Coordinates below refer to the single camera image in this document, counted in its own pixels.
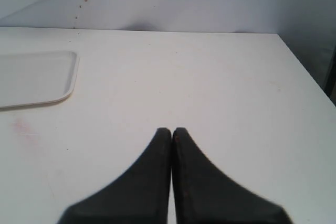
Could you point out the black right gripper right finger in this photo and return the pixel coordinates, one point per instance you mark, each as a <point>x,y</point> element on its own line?
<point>204,194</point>

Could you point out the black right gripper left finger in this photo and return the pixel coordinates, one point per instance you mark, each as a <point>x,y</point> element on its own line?
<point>139,195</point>

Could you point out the white rectangular plastic tray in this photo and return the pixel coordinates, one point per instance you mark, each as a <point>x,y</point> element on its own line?
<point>37,78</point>

